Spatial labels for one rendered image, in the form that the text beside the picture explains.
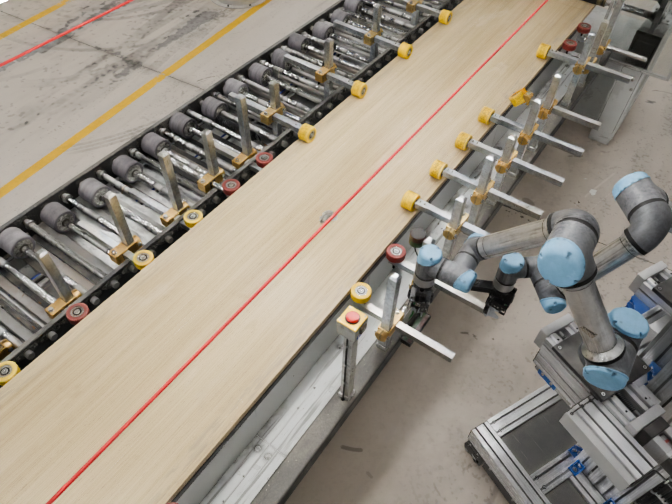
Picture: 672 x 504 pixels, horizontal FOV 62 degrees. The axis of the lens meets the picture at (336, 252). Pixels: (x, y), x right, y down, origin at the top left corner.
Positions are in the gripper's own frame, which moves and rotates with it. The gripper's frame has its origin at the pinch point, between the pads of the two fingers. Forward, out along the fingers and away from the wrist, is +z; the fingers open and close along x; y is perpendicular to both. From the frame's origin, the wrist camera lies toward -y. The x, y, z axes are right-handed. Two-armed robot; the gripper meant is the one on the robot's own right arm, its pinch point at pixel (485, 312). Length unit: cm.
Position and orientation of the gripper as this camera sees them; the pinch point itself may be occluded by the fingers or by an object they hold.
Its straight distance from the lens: 229.8
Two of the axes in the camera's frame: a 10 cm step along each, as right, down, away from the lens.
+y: 8.2, 4.5, -3.6
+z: -0.2, 6.4, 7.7
